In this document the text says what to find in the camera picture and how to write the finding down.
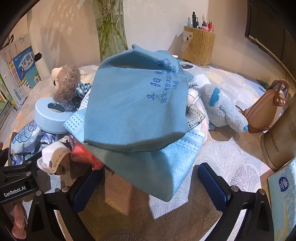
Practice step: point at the glass vase with green stems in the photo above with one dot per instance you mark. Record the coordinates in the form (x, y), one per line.
(111, 34)

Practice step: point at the light blue plush toy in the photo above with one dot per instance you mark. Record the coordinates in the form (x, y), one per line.
(219, 109)

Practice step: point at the brown teddy bear plush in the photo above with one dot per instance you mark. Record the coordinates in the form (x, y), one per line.
(67, 81)

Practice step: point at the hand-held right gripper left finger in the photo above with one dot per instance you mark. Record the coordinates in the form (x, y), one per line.
(89, 190)

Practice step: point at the white eye print plush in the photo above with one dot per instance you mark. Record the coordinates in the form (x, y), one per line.
(186, 67)

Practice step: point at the blue tissue box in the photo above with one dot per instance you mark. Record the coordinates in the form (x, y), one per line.
(284, 197)

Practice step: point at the fan pattern tablecloth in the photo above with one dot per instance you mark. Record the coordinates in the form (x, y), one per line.
(231, 150)

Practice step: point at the person's left hand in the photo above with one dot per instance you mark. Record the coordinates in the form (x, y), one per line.
(18, 216)

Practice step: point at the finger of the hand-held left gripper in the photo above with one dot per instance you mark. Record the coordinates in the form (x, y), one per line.
(25, 165)
(5, 156)

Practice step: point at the beige canister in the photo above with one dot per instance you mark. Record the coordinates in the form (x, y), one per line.
(279, 139)

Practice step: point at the wooden pen holder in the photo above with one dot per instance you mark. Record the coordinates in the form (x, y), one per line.
(198, 48)

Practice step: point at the white tube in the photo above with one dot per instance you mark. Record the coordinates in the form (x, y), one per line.
(38, 41)

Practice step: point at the green packet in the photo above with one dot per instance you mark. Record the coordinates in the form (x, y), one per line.
(261, 81)

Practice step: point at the blue printed cloth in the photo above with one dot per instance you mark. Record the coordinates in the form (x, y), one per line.
(129, 104)

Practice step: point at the checkered white cloth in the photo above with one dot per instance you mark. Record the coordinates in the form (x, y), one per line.
(193, 115)

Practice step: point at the bunch of pens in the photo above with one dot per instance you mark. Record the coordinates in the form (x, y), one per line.
(195, 22)

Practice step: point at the brown handbag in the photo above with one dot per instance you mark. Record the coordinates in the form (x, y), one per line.
(259, 111)

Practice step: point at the light blue waffle towel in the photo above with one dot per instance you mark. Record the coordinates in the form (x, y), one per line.
(161, 166)

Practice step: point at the white lace ribbon roll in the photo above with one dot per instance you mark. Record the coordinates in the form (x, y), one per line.
(53, 153)

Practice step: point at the coral red cloth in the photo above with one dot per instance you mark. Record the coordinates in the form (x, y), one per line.
(81, 153)

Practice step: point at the patterned plastic wipes pack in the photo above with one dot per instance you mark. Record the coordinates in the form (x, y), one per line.
(25, 136)

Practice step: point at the black television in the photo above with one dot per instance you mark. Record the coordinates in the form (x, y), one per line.
(266, 18)

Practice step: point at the row of books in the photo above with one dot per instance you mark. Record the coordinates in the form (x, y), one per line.
(20, 67)

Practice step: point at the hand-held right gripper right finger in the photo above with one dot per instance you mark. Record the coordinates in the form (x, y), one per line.
(212, 185)

